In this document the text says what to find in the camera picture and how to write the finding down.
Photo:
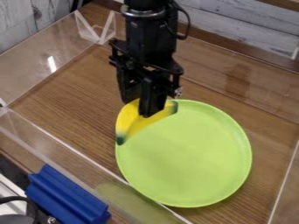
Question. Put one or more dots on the green round plate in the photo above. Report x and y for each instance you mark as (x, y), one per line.
(188, 160)

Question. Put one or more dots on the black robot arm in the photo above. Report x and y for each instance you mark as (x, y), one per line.
(145, 7)

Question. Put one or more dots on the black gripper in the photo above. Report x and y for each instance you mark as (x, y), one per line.
(143, 56)

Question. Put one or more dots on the clear acrylic corner bracket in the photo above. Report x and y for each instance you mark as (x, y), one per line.
(94, 33)

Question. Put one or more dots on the clear acrylic enclosure wall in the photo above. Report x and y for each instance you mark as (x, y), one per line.
(32, 147)

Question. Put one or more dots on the blue plastic clamp block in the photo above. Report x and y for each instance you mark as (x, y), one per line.
(70, 204)

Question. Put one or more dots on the yellow toy banana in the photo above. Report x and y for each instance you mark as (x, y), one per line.
(129, 122)

